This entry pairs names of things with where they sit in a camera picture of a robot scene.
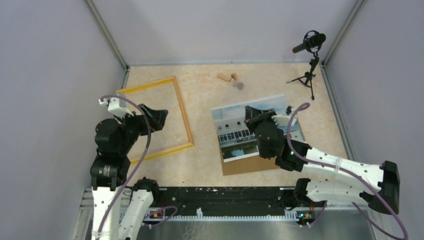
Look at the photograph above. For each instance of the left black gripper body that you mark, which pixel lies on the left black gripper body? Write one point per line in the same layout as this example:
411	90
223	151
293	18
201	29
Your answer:
135	125

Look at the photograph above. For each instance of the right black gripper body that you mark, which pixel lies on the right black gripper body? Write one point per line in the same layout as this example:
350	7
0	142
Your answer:
253	121

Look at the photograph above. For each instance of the yellow wooden picture frame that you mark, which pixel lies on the yellow wooden picture frame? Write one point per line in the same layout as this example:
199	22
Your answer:
164	94

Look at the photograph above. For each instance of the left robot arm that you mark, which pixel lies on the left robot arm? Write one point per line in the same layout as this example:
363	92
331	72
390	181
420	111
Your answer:
115	138

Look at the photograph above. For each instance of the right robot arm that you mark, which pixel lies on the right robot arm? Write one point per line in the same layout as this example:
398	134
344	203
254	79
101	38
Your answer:
374	185

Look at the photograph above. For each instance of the building photo print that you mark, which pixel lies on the building photo print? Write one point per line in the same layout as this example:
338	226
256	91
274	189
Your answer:
277	102

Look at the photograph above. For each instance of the brown cardboard backing board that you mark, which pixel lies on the brown cardboard backing board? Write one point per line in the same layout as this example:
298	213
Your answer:
251	165

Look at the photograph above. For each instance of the light wooden block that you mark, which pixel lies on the light wooden block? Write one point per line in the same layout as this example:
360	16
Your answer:
224	77

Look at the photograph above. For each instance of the black tripod microphone stand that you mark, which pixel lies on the black tripod microphone stand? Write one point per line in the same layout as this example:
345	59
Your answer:
306	79

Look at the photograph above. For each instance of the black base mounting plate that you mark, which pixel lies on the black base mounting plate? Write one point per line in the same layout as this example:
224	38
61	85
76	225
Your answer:
254	201

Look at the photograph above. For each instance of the black microphone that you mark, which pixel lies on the black microphone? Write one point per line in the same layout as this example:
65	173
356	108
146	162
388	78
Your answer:
312	42

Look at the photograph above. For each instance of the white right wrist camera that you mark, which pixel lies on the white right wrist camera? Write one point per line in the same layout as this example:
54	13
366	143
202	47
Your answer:
283	119

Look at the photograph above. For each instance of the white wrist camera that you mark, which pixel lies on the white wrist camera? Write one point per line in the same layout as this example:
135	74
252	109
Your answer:
283	119
116	106

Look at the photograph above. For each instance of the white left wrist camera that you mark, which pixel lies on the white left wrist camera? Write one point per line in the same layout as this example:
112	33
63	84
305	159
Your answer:
116	106

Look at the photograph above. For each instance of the small wooden bracket piece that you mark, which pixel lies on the small wooden bracket piece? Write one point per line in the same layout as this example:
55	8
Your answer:
234	77

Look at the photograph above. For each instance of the white toothed cable duct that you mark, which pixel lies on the white toothed cable duct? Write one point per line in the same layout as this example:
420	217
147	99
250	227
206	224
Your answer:
200	217

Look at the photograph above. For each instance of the aluminium rail front frame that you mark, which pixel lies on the aluminium rail front frame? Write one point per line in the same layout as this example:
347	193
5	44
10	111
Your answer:
334	221

